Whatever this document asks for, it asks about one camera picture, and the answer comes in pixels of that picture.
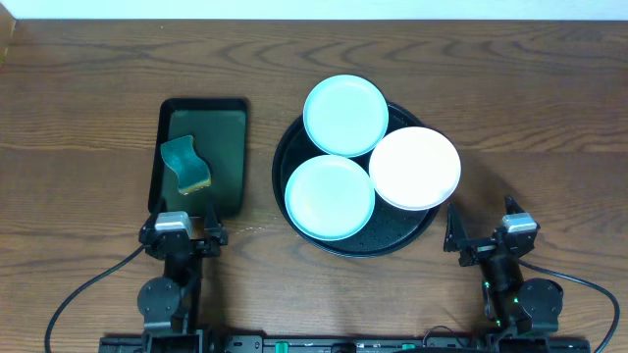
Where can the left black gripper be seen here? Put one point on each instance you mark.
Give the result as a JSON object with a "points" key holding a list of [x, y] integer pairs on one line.
{"points": [[182, 240]]}

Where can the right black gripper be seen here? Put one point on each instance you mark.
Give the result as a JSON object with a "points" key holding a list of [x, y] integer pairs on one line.
{"points": [[489, 248]]}

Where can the green yellow sponge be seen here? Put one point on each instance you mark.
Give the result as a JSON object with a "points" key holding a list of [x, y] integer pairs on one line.
{"points": [[192, 172]]}

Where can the mint plate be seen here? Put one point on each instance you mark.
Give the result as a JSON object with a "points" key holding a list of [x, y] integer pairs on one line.
{"points": [[345, 115], [329, 198]]}

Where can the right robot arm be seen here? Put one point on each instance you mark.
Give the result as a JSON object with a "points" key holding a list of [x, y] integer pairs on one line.
{"points": [[526, 311]]}

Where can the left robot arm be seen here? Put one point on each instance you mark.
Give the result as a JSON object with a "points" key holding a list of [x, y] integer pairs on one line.
{"points": [[169, 303]]}

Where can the black rectangular tray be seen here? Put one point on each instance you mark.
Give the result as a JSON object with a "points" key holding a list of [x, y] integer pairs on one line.
{"points": [[217, 127]]}

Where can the white plate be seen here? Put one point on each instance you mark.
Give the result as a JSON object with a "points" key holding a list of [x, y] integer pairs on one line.
{"points": [[415, 168]]}

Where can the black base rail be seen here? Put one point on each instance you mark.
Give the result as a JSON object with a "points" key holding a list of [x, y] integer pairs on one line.
{"points": [[258, 344]]}

